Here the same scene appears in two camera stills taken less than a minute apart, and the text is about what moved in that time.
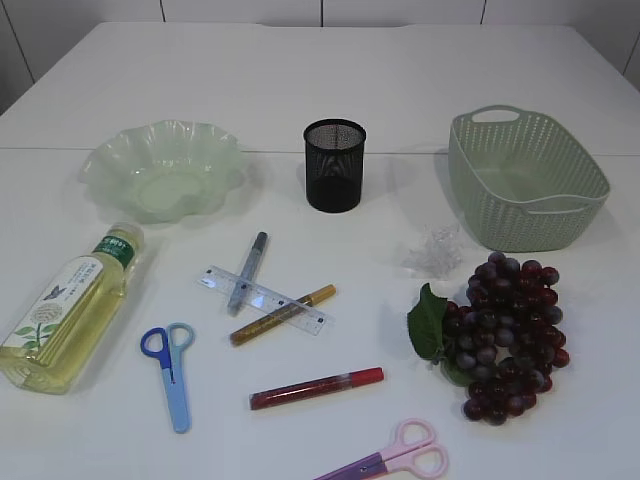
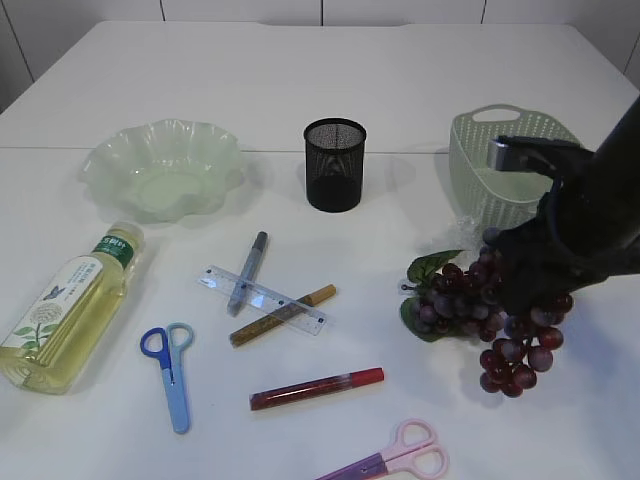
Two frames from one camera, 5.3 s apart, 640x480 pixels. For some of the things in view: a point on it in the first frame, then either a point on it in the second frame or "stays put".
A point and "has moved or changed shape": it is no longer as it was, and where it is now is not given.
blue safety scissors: x=168 y=345 stays put
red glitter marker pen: x=315 y=387 stays put
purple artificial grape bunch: x=502 y=342 has moved or changed shape
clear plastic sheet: x=438 y=255 to x=465 y=234
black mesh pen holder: x=334 y=161 stays put
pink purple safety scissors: x=416 y=453 stays put
